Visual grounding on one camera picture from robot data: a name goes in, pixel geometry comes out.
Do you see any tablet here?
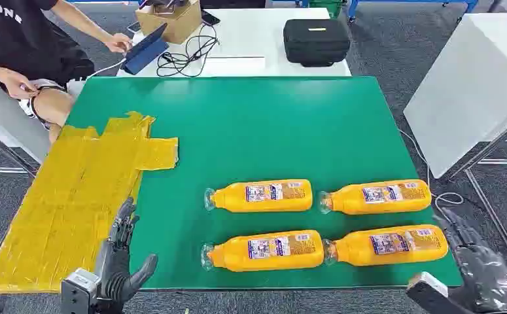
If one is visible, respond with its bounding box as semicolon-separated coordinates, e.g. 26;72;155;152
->
120;22;170;76

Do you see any dark right robot hand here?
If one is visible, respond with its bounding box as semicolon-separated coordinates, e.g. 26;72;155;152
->
434;207;507;314

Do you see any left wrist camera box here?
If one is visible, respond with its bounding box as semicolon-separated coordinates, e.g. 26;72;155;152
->
60;268;101;314

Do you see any black smartphone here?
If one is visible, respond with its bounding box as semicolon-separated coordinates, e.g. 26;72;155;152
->
201;9;222;26

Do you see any white side table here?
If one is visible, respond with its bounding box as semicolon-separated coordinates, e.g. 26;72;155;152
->
0;71;87;179

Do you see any white floor cable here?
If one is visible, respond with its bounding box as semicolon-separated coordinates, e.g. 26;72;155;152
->
398;129;466;218

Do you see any black cable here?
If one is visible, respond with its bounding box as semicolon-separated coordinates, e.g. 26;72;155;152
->
156;22;220;79

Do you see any green crate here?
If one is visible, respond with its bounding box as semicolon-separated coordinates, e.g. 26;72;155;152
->
308;0;344;19

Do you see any white desk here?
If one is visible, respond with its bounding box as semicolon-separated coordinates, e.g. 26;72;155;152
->
116;7;352;78

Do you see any green table mat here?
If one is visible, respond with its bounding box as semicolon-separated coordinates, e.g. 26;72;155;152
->
64;77;464;290

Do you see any person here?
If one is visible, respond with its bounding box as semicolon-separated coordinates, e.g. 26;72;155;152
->
0;0;133;144

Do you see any black carrying case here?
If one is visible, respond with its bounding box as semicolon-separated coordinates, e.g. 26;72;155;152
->
283;18;351;68

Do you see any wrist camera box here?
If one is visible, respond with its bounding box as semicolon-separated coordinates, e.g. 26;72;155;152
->
60;268;101;314
406;271;450;314

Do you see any white table with metal frame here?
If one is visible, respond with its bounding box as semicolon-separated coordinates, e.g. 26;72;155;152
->
403;12;507;287

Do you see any cardboard box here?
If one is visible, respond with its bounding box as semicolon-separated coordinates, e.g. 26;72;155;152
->
135;0;203;44

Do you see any orange drink bottle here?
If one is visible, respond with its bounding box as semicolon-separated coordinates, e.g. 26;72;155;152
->
318;179;432;216
203;179;313;214
322;224;449;267
200;230;325;273

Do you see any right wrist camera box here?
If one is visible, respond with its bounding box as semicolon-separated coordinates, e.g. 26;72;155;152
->
406;271;450;314

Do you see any white tablet cable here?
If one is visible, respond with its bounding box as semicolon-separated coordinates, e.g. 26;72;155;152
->
86;58;126;80

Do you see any flat white box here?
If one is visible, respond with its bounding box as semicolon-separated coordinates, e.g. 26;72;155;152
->
201;56;266;77

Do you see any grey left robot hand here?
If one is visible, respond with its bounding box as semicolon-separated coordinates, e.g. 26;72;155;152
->
95;197;159;304

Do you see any yellow sheet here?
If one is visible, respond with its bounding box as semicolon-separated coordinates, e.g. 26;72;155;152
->
0;111;179;294

